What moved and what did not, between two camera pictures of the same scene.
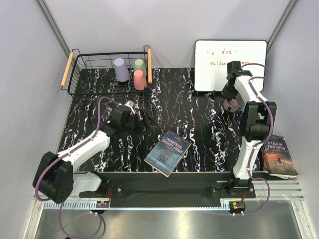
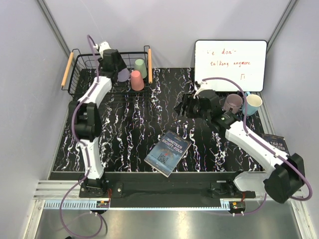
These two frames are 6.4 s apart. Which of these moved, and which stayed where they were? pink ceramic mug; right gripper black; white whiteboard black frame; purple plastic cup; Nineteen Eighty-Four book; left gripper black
Moved: left gripper black; right gripper black
Stayed: pink ceramic mug; white whiteboard black frame; purple plastic cup; Nineteen Eighty-Four book
